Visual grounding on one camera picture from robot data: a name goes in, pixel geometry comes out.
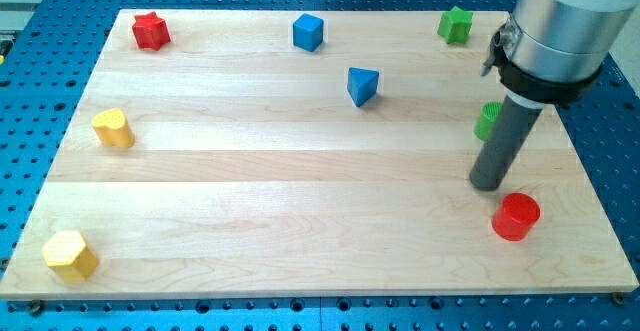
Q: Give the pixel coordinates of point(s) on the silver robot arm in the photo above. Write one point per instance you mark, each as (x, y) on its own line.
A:
(551, 51)

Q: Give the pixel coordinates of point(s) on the blue triangle block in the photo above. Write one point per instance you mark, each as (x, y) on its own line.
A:
(362, 85)

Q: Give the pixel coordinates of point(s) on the light wooden board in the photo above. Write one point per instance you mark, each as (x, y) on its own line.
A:
(253, 174)

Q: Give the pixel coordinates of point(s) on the blue cube block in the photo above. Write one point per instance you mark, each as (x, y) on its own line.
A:
(308, 31)

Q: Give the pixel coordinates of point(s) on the green cylinder block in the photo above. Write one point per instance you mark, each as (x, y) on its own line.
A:
(486, 119)

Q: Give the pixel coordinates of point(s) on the green star block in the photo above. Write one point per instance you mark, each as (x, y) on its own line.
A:
(455, 25)

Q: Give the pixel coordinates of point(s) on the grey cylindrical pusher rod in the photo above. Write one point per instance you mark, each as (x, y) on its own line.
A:
(514, 122)

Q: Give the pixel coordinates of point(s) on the red cylinder block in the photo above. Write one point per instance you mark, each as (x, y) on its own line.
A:
(516, 216)

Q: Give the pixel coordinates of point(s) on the red star block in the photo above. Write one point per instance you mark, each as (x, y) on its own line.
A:
(150, 31)

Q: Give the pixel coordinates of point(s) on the yellow heart block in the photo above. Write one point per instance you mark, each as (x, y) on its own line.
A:
(112, 128)

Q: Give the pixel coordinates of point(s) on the yellow hexagon block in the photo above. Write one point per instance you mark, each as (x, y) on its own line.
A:
(69, 256)

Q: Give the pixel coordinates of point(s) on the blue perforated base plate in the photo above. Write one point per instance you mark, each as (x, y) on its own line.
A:
(42, 80)

